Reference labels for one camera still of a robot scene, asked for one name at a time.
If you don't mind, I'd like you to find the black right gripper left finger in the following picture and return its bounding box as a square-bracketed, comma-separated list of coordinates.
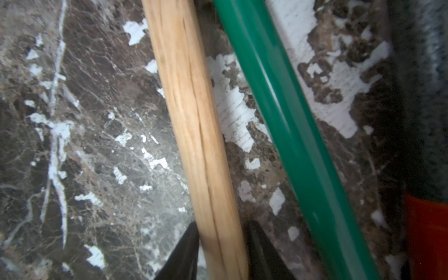
[154, 222, 200, 280]

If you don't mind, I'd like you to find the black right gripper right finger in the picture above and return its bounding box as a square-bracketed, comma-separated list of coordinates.
[247, 220, 295, 280]

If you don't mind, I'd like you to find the wooden handle hammer tool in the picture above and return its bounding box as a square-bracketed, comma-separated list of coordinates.
[142, 1, 249, 280]

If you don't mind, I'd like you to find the green rake red handle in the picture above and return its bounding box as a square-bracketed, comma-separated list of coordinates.
[215, 1, 380, 280]

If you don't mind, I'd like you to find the grey rake red handle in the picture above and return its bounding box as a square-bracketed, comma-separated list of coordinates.
[388, 1, 448, 280]

